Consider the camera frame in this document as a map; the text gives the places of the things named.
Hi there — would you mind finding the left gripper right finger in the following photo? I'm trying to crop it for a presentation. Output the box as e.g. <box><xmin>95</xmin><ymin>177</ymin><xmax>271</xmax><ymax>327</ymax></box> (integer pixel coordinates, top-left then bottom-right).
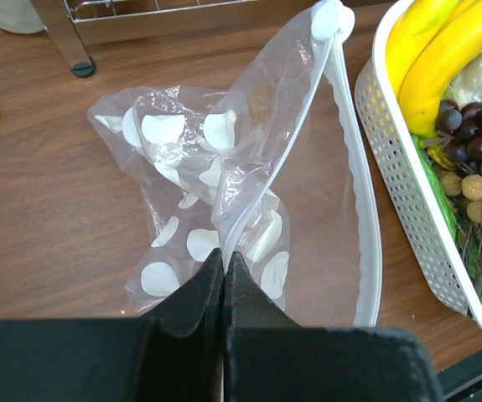
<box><xmin>223</xmin><ymin>252</ymin><xmax>443</xmax><ymax>401</ymax></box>

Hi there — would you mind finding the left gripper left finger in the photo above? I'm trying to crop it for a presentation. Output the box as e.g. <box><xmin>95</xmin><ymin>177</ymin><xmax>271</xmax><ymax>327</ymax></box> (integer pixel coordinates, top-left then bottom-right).
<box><xmin>0</xmin><ymin>250</ymin><xmax>223</xmax><ymax>401</ymax></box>

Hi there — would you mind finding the clear zip top bag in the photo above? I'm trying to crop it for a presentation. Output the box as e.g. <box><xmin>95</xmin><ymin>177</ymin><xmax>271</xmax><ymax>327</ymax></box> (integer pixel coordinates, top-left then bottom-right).
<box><xmin>87</xmin><ymin>1</ymin><xmax>382</xmax><ymax>327</ymax></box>

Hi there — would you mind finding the yellow banana bunch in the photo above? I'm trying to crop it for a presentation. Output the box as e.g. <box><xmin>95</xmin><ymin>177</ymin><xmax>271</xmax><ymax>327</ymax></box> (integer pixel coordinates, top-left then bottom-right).
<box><xmin>386</xmin><ymin>1</ymin><xmax>482</xmax><ymax>138</ymax></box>

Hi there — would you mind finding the light green bumpy gourd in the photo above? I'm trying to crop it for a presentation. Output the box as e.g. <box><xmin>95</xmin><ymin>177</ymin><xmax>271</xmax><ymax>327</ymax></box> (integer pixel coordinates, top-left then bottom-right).
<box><xmin>411</xmin><ymin>134</ymin><xmax>459</xmax><ymax>241</ymax></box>

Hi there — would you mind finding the white perforated plastic basket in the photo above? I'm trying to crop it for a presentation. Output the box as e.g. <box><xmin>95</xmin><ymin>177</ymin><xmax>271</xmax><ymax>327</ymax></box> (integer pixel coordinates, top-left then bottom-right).
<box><xmin>354</xmin><ymin>1</ymin><xmax>482</xmax><ymax>330</ymax></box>

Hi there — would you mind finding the dark purple grape bunch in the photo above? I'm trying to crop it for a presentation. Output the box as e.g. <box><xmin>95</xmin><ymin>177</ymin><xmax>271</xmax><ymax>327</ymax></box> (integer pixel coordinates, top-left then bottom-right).
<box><xmin>428</xmin><ymin>99</ymin><xmax>482</xmax><ymax>169</ymax></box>

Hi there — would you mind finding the steel dish rack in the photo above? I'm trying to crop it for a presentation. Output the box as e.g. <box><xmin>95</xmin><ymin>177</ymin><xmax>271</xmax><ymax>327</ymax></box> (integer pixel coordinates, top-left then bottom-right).
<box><xmin>32</xmin><ymin>0</ymin><xmax>314</xmax><ymax>78</ymax></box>

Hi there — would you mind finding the cream enamel mug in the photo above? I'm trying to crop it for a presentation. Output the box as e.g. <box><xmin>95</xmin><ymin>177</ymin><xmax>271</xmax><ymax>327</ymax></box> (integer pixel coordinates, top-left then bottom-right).
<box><xmin>0</xmin><ymin>0</ymin><xmax>45</xmax><ymax>34</ymax></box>

